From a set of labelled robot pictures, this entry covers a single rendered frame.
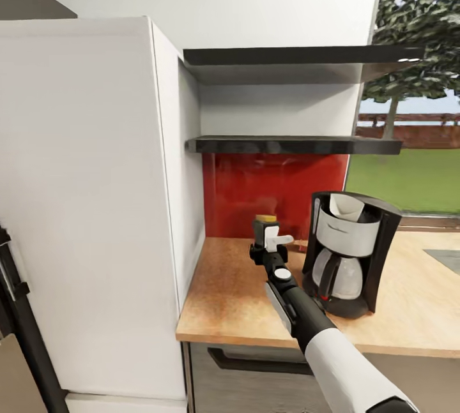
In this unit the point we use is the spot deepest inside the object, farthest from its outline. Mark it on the dishwasher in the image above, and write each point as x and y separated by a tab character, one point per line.
229	378

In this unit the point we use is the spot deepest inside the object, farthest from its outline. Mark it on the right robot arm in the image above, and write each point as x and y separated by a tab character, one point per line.
350	383

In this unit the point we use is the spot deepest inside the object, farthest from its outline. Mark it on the bottle of coffee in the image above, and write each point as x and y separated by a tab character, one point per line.
265	225

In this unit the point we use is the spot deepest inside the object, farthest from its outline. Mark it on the countertop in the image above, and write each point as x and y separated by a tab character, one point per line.
417	308

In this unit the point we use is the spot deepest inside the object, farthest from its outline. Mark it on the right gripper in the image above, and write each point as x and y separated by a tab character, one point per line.
261	256

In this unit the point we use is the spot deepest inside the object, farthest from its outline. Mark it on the paper coffee filter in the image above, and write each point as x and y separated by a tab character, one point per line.
345	207

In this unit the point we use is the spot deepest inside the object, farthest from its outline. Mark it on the shelf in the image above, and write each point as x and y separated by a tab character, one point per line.
293	144
335	64

